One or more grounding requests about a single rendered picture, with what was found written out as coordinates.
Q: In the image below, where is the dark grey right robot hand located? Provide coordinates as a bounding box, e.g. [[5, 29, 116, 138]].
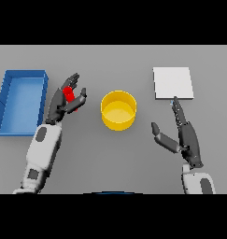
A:
[[150, 95, 205, 170]]

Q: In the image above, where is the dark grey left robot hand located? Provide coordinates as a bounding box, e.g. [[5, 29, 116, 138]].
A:
[[44, 72, 88, 126]]

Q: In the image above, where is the red beaker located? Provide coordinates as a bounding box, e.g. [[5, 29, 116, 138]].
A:
[[62, 85, 79, 112]]

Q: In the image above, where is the pale square measuring scale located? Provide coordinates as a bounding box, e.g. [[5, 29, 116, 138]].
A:
[[152, 66, 194, 101]]

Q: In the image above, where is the yellow bowl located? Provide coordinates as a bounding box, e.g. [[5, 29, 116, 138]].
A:
[[100, 90, 138, 132]]

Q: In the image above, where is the blue tray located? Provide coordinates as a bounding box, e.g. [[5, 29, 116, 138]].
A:
[[0, 69, 50, 137]]

